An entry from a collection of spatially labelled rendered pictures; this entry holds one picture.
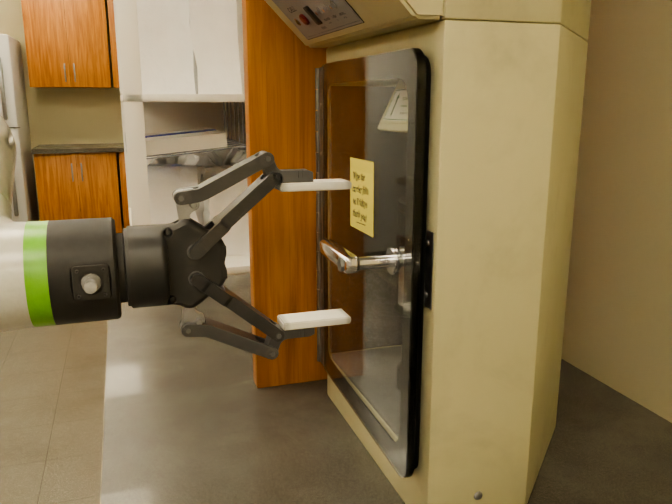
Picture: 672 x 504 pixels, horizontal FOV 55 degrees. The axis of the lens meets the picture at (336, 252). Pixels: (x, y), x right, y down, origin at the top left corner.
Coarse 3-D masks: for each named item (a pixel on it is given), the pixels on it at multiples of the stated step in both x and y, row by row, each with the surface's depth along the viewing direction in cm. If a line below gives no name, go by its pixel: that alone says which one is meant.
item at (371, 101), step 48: (336, 96) 75; (384, 96) 61; (336, 144) 76; (384, 144) 61; (336, 192) 78; (384, 192) 62; (336, 240) 79; (384, 240) 63; (336, 288) 80; (384, 288) 64; (336, 336) 82; (384, 336) 65; (336, 384) 83; (384, 384) 66; (384, 432) 67
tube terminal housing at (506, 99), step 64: (448, 0) 52; (512, 0) 54; (576, 0) 62; (448, 64) 53; (512, 64) 55; (576, 64) 66; (448, 128) 54; (512, 128) 56; (576, 128) 71; (448, 192) 56; (512, 192) 58; (448, 256) 57; (512, 256) 59; (448, 320) 58; (512, 320) 61; (448, 384) 60; (512, 384) 62; (448, 448) 61; (512, 448) 64
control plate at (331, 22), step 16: (272, 0) 75; (288, 0) 71; (304, 0) 67; (320, 0) 64; (336, 0) 61; (288, 16) 76; (320, 16) 67; (336, 16) 64; (352, 16) 61; (304, 32) 76; (320, 32) 72
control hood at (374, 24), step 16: (352, 0) 58; (368, 0) 55; (384, 0) 53; (400, 0) 51; (416, 0) 51; (432, 0) 52; (368, 16) 58; (384, 16) 56; (400, 16) 53; (416, 16) 52; (432, 16) 52; (336, 32) 68; (352, 32) 65; (368, 32) 62; (384, 32) 62
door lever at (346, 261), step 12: (324, 240) 67; (324, 252) 66; (336, 252) 62; (348, 252) 61; (336, 264) 62; (348, 264) 59; (360, 264) 60; (372, 264) 60; (384, 264) 60; (396, 264) 60
